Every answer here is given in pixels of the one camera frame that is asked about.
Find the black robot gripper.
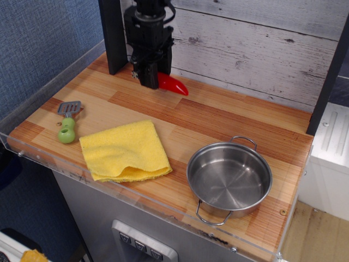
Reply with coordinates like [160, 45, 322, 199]
[124, 5, 175, 90]

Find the red toy chili pepper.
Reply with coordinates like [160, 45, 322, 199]
[158, 72, 189, 96]

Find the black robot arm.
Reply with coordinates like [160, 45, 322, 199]
[124, 1, 176, 90]

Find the yellow folded towel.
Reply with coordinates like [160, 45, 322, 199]
[79, 120, 172, 183]

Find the clear acrylic table guard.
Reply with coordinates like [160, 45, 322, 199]
[1, 43, 312, 261]

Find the silver toy fridge cabinet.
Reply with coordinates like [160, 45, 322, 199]
[53, 170, 262, 262]

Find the silver dispenser button panel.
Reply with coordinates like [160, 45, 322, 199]
[111, 219, 179, 261]

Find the white ribbed appliance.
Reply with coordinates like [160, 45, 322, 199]
[298, 103, 348, 220]

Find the yellow cloth bottom corner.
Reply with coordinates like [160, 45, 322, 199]
[20, 249, 49, 262]

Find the black vertical post left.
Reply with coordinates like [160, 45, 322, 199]
[98, 0, 128, 75]

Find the black vertical post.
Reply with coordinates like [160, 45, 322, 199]
[306, 17, 348, 135]
[98, 0, 128, 75]

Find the green handled toy spatula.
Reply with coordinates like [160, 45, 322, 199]
[57, 101, 81, 144]

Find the steel pot with handles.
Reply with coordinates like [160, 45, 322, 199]
[186, 136, 273, 226]

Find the black vertical post right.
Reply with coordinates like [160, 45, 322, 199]
[306, 17, 348, 135]

